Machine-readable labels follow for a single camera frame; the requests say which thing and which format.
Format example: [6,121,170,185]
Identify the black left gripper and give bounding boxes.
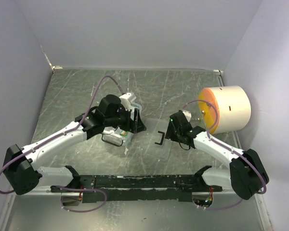
[105,104,147,134]

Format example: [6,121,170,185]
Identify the green ointment sachet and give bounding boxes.
[120,131,127,136]

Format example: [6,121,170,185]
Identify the clear plastic medicine box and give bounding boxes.
[101,102,142,147]

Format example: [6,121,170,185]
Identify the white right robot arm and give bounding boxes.
[165,111,269,200]

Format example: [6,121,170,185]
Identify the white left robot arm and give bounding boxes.
[3,93,146,195]

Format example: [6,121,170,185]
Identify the round pastel drawer cabinet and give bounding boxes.
[198,86,251,134]

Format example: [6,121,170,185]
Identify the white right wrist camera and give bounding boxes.
[182,110,192,122]

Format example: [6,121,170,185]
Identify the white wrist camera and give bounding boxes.
[182,110,192,122]
[119,92,136,112]

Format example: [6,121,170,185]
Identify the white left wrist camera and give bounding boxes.
[119,92,136,112]

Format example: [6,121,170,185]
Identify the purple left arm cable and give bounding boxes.
[0,75,125,213]

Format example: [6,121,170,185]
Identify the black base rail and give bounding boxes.
[55,166,213,203]

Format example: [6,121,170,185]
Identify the aluminium frame rail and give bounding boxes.
[46,174,226,192]

